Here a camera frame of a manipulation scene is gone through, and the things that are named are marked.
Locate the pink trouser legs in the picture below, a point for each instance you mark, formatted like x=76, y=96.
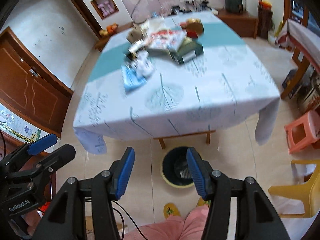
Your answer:
x=175, y=227

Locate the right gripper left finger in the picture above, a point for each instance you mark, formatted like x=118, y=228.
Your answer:
x=65, y=217

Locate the green book box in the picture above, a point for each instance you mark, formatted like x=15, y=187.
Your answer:
x=189, y=50

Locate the yellow slipper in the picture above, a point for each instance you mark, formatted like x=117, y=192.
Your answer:
x=169, y=210
x=202, y=202

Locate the printed flyer magazine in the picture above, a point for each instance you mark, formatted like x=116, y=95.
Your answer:
x=170, y=40

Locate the left yellow slipper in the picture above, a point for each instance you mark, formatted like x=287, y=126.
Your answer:
x=169, y=210

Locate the fruit bowl with oranges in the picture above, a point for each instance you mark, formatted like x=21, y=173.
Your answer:
x=110, y=30

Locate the white tissue bag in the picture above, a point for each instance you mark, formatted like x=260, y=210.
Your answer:
x=142, y=65

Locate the pink dumbbells in niche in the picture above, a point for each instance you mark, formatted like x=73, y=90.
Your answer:
x=106, y=9

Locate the white plastic bag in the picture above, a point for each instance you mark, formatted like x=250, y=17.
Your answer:
x=152, y=25

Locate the black gold snack wrapper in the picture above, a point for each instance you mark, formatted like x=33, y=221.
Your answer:
x=133, y=51

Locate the gold foil wrapper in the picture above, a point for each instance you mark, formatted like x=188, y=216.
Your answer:
x=192, y=21

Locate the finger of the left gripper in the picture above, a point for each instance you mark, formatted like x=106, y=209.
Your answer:
x=46, y=166
x=41, y=141

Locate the black trash bin yellow rim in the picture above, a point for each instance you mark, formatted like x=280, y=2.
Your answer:
x=173, y=161

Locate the red brown cardboard box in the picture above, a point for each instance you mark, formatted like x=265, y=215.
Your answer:
x=194, y=29

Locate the wooden tv cabinet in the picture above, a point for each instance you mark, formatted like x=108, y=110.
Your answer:
x=218, y=37

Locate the brown wooden door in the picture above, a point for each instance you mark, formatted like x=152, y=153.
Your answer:
x=29, y=89

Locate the blue face mask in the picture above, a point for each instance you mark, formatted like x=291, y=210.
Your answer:
x=130, y=79

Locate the dark tall vase stand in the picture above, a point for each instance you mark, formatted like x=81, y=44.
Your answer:
x=264, y=22

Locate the yellow plastic chair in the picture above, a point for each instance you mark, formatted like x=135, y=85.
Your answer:
x=307, y=193

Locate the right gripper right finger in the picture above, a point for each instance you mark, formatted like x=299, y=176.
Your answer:
x=256, y=217

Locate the right yellow slipper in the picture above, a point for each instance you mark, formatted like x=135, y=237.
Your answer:
x=202, y=202

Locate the striped paper cup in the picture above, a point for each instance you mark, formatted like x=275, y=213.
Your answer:
x=185, y=173

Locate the leaf print tablecloth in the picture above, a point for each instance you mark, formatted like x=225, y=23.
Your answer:
x=207, y=93

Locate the dark green air fryer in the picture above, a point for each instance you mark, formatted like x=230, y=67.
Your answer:
x=234, y=6

